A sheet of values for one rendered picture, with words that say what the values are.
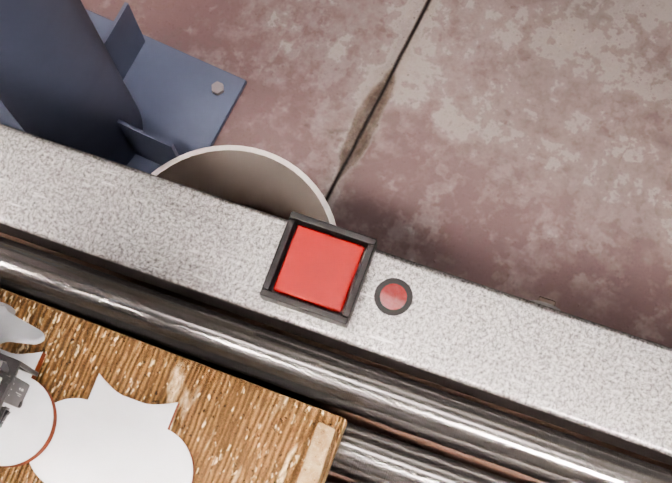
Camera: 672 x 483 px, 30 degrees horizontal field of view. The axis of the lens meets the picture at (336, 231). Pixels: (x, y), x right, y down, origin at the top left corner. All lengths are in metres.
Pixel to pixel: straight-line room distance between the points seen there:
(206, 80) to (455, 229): 0.48
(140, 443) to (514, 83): 1.24
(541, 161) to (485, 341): 1.05
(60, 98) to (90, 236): 0.72
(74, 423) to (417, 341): 0.28
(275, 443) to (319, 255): 0.16
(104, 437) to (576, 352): 0.38
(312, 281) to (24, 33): 0.69
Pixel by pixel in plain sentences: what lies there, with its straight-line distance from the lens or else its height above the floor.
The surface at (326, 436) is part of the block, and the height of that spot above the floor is 0.96.
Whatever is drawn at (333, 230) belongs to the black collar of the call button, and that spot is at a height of 0.93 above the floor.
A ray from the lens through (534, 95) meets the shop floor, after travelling 2.10.
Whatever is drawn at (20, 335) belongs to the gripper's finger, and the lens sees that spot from 0.95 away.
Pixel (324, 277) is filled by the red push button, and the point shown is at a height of 0.93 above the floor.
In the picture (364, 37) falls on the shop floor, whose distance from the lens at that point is 2.13.
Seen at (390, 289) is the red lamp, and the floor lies 0.92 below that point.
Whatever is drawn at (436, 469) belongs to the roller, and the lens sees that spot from 1.01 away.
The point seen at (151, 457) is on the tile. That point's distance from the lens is 1.00.
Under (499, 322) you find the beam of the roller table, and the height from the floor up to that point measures 0.91.
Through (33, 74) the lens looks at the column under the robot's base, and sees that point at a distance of 1.70.
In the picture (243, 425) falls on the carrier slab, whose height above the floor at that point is 0.94.
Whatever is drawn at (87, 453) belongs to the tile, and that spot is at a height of 0.95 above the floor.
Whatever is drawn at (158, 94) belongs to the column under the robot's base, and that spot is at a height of 0.01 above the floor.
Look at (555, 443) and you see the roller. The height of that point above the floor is 0.92.
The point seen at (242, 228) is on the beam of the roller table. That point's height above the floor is 0.92.
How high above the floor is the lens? 1.93
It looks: 73 degrees down
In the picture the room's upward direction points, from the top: 10 degrees counter-clockwise
